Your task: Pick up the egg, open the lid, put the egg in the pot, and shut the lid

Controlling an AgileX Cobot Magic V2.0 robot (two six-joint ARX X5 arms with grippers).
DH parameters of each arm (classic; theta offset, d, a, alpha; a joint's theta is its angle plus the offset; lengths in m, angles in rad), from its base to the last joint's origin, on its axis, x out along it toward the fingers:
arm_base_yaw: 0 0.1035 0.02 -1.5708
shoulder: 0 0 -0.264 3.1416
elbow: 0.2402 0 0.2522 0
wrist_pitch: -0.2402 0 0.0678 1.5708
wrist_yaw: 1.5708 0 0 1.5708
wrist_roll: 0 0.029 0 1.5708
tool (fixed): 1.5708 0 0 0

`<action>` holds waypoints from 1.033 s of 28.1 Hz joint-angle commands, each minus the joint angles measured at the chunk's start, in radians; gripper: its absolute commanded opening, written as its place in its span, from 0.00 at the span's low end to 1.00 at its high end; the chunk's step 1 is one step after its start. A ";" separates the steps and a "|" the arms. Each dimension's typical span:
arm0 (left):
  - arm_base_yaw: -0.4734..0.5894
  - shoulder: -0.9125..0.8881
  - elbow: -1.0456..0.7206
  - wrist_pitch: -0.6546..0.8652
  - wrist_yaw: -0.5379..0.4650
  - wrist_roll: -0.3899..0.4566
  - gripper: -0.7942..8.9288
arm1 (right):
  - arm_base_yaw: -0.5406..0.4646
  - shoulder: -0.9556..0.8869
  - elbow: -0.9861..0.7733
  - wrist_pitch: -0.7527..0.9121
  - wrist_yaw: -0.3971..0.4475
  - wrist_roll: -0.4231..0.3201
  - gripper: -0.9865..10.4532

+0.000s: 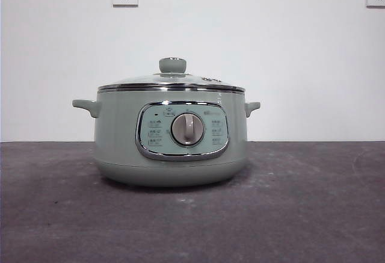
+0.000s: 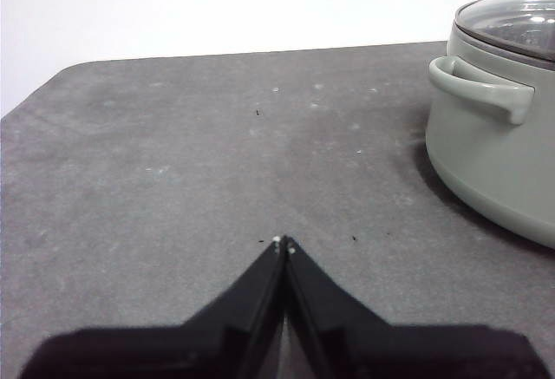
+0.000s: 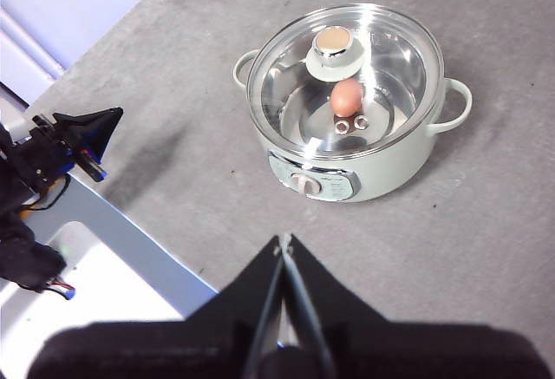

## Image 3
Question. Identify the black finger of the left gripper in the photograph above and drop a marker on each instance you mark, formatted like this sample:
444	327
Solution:
94	168
97	129

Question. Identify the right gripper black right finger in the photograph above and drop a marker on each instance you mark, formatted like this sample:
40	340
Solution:
412	353

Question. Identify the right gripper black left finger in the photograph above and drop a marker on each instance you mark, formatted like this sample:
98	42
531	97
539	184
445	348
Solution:
173	353

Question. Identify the glass lid with green knob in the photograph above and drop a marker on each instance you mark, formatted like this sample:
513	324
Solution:
334	56

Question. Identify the brown egg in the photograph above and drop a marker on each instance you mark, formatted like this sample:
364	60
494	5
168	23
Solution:
346	97

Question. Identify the green electric cooking pot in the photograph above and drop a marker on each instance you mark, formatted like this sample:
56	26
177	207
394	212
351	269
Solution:
390	171

